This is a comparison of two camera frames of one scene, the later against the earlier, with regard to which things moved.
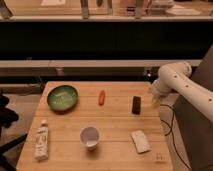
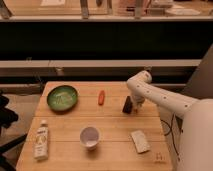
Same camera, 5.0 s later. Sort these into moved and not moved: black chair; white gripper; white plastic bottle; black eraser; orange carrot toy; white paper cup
Moved: white gripper; black eraser
Not moved: white plastic bottle; orange carrot toy; black chair; white paper cup
